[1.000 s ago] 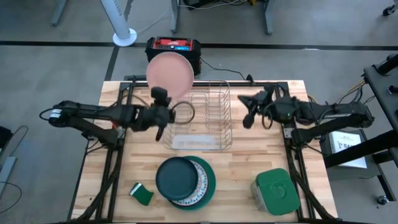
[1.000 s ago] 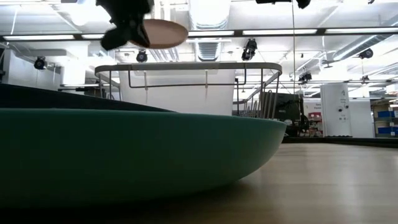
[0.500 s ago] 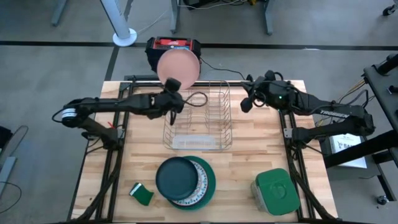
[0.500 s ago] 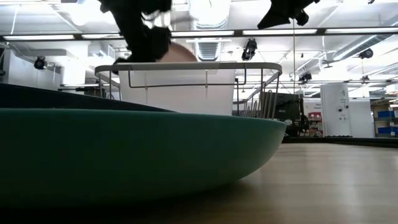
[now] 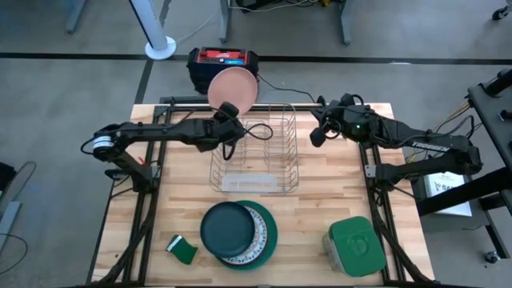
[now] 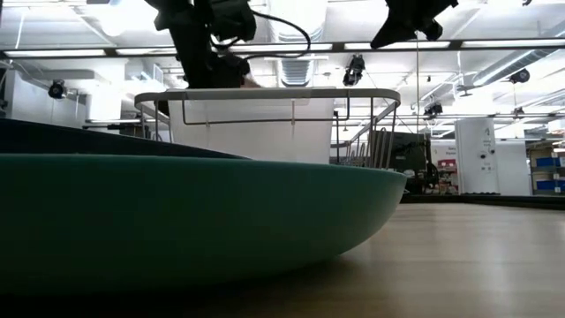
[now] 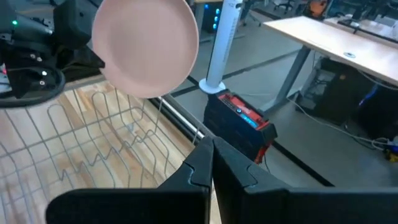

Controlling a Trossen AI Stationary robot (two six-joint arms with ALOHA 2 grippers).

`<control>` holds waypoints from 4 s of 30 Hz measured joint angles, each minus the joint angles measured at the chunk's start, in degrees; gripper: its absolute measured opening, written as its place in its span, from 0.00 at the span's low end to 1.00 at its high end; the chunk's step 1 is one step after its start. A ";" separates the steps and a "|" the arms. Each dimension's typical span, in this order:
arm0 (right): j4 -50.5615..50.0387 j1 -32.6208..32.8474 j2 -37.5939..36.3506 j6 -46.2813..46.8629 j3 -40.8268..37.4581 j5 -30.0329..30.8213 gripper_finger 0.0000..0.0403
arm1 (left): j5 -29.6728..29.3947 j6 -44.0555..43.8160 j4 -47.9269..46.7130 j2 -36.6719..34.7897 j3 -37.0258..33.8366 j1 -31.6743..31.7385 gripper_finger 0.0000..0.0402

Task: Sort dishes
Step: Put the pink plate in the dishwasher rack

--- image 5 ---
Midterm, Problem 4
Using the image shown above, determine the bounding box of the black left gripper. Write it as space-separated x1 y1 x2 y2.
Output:
199 101 246 153

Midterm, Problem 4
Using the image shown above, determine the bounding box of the translucent plastic cutlery holder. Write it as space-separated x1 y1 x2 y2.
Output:
221 172 279 194

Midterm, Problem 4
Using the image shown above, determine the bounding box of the silver wire dish rack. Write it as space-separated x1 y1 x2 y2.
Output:
209 102 301 195

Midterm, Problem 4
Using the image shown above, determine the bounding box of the white tower fan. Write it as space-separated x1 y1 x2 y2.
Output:
127 0 178 61

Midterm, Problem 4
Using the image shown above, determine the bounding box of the black caster wheel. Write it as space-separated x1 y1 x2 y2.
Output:
492 4 512 22

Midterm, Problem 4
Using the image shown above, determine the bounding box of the dark blue-green plate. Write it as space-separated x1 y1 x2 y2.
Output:
199 201 257 259

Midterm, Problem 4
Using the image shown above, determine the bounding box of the white printed box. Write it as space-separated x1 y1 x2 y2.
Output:
422 171 474 218

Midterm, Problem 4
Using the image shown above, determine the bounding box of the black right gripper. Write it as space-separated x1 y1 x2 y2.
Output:
310 94 375 148

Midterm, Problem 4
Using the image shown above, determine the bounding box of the green lid plastic container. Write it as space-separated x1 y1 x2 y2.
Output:
322 215 388 278

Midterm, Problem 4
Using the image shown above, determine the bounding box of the green white sponge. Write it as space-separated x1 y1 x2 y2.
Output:
166 234 199 266

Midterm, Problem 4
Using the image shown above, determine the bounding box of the coloured cable bundle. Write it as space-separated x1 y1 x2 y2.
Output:
434 99 486 137

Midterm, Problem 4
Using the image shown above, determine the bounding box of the grey desk leg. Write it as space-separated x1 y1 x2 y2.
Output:
218 0 235 44
65 0 90 35
338 0 354 46

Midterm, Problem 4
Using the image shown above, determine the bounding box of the black side stand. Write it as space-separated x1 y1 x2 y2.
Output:
414 68 512 265

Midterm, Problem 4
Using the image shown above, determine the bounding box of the large teal green plate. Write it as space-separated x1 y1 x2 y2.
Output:
215 199 279 272

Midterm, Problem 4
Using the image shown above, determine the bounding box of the black aluminium table frame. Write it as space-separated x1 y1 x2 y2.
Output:
86 94 435 287

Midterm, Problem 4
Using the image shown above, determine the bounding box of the red black power station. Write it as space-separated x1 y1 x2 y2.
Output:
186 46 260 98

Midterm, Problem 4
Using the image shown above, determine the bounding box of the pink plate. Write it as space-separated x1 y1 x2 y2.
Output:
206 66 260 117

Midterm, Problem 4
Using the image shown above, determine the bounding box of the floral patterned white plate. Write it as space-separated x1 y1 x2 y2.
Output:
218 206 268 267

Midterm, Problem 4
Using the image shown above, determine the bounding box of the black power cable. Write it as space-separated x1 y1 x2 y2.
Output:
258 74 327 109

